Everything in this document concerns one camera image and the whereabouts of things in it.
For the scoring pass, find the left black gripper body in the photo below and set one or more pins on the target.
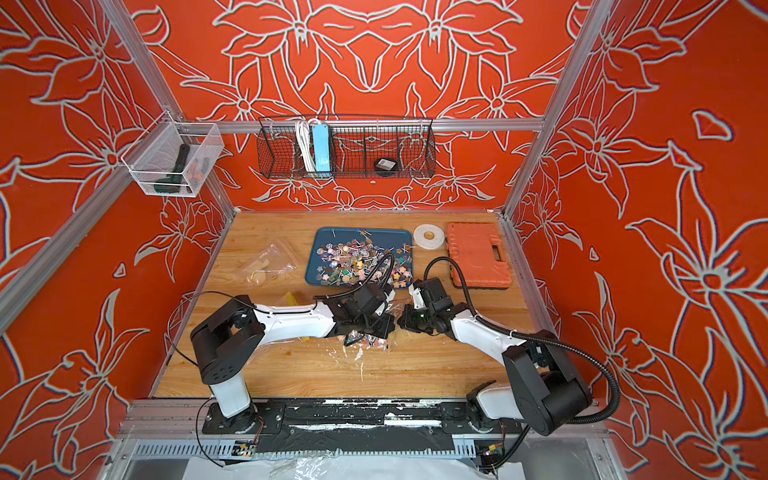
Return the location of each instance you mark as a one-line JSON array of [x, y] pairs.
[[377, 325]]

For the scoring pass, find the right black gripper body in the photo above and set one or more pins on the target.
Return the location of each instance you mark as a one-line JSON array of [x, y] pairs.
[[423, 319]]

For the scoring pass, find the candy ziploc bag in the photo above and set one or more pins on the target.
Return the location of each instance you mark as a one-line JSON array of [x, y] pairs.
[[276, 262], [297, 301], [375, 339]]

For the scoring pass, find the dark teal tray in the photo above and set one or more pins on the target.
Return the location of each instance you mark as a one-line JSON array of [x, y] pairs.
[[312, 270]]

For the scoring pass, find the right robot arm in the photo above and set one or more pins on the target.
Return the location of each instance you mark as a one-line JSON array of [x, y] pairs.
[[544, 390]]

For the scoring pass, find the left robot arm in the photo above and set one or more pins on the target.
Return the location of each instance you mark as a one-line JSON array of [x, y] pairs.
[[227, 339]]

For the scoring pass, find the poured candy pile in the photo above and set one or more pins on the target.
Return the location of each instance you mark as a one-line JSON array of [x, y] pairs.
[[360, 263]]

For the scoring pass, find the white tape roll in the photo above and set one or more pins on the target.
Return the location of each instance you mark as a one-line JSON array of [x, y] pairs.
[[428, 237]]

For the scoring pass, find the orange tool case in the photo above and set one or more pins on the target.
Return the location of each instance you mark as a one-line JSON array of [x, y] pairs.
[[478, 250]]

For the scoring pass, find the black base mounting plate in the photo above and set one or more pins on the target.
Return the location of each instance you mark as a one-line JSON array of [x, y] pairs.
[[360, 426]]

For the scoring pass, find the light blue box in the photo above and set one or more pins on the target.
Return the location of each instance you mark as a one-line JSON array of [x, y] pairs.
[[322, 147]]

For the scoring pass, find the green black tool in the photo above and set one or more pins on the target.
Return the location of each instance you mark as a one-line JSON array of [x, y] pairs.
[[171, 182]]

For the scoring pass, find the clear plastic bin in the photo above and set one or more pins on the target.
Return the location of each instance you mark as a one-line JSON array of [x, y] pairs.
[[152, 154]]

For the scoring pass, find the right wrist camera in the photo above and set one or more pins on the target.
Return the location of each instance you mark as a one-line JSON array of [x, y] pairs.
[[416, 297]]

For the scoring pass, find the black wire basket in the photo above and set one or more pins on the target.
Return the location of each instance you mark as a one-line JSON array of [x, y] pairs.
[[286, 151]]

